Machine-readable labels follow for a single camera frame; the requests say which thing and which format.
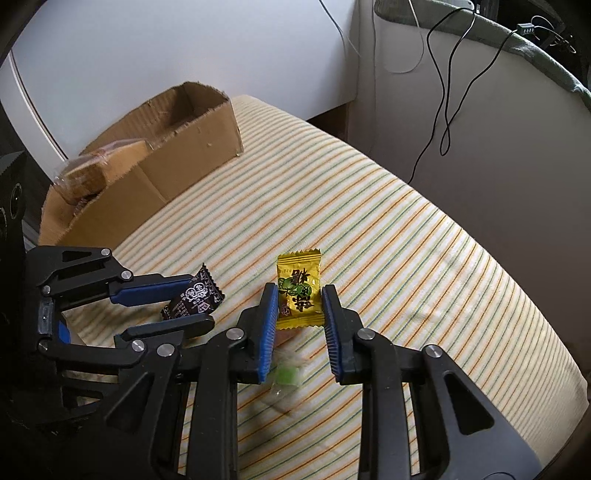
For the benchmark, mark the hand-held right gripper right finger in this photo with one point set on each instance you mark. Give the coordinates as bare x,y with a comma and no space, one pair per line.
330,332

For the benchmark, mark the yellow candy packet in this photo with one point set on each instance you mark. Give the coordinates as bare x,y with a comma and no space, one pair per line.
299,286

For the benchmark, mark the black candy packet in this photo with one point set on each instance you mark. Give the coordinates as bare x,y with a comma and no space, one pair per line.
196,293

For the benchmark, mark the grey stone window sill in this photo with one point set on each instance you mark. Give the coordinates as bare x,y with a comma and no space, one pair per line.
531,41

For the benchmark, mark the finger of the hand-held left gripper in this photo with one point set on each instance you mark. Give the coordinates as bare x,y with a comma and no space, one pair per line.
175,328
152,288

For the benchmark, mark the striped bed sheet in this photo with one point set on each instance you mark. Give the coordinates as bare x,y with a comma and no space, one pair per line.
392,230

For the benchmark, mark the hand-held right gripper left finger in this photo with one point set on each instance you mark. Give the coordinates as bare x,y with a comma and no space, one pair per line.
268,332

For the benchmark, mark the green candy in clear wrapper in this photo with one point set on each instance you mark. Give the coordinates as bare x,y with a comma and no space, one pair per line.
287,374

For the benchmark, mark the cake slice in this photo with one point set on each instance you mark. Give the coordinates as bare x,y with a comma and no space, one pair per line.
92,170

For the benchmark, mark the cardboard box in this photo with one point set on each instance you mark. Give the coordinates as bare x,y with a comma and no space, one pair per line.
194,143

